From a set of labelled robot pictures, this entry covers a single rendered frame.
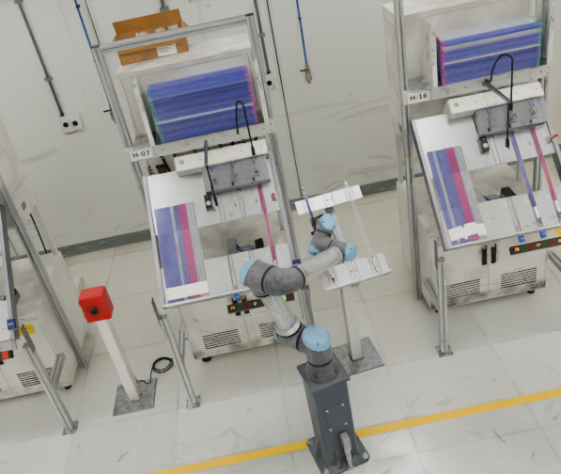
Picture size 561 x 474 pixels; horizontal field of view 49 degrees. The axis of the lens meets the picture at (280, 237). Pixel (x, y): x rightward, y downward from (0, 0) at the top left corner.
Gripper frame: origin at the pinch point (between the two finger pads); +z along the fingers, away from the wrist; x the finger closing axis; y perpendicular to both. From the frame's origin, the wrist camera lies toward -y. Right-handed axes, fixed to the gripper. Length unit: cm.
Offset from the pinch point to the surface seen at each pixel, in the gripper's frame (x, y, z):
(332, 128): -64, 83, 164
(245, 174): 25.1, 39.9, 14.8
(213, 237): 49, 18, 77
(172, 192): 64, 42, 25
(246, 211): 29.6, 21.8, 17.5
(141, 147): 72, 67, 13
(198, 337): 73, -37, 68
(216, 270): 53, -4, 14
